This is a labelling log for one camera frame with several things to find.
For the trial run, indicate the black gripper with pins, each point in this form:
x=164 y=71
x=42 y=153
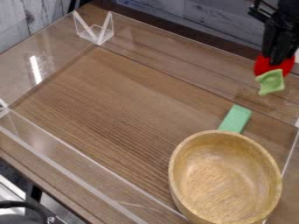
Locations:
x=280 y=37

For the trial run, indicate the red plush strawberry toy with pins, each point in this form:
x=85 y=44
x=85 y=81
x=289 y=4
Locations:
x=269 y=76

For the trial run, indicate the green rectangular block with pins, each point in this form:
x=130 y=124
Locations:
x=235 y=119

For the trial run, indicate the wooden bowl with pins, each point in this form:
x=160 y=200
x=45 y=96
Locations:
x=224 y=179

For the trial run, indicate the clear acrylic tray walls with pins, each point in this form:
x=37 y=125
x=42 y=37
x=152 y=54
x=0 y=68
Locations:
x=102 y=93

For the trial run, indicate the black table leg frame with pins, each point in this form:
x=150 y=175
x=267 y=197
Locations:
x=45 y=203

